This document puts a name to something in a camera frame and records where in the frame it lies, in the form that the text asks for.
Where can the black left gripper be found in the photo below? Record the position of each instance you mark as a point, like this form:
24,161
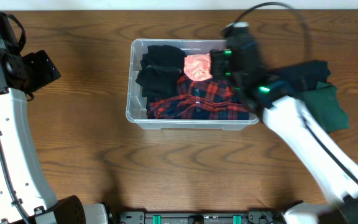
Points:
42,70

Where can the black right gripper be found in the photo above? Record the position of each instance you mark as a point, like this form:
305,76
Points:
224,57

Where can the pink garment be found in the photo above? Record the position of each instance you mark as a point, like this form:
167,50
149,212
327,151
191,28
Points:
198,67

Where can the red blue plaid shirt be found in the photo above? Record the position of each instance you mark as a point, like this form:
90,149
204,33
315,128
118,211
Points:
206,100

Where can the black garment with tape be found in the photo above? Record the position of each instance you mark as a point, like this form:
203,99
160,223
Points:
162,66

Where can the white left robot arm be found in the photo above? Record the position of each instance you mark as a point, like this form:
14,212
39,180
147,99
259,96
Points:
25,195

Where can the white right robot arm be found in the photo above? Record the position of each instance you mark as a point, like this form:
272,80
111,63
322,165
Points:
275,103

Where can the dark navy garment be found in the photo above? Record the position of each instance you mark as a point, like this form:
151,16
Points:
304,76

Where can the clear plastic storage bin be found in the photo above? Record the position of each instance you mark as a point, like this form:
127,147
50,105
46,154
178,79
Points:
136,109

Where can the dark green garment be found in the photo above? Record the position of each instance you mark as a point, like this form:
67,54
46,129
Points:
322,103

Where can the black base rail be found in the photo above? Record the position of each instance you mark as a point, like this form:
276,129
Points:
248,217

